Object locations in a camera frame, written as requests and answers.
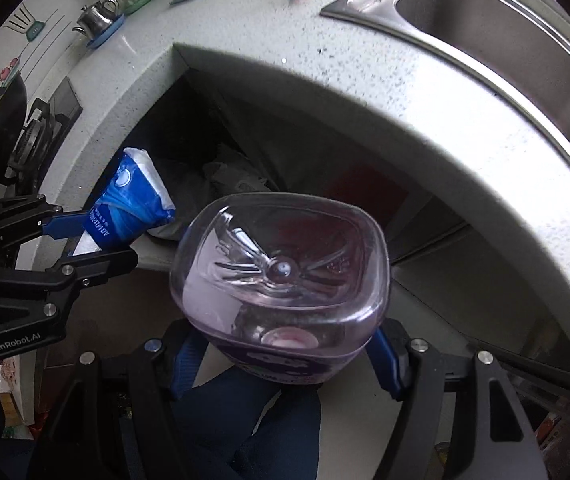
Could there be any blue toothpaste tube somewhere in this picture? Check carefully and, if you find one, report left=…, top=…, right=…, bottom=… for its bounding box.
left=72, top=148, right=175, bottom=256

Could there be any purple clear plastic bottle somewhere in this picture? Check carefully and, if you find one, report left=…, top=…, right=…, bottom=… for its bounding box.
left=170, top=192, right=390, bottom=385

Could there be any black gas stove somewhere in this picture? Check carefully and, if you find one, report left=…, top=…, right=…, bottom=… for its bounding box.
left=0, top=76, right=83, bottom=196

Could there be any grey plastic sack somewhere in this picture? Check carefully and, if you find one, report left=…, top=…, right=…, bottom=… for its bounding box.
left=147, top=159, right=270, bottom=242

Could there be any blue teapot tray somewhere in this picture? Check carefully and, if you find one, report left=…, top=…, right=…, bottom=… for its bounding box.
left=86, top=14, right=125, bottom=50

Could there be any steel teapot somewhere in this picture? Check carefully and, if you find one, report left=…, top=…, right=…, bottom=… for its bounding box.
left=72, top=0, right=120, bottom=40

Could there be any green tray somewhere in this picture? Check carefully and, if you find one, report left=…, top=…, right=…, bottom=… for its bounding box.
left=123, top=0, right=151, bottom=15

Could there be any stainless steel sink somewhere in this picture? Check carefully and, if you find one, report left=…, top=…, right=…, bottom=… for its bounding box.
left=321, top=0, right=570, bottom=164

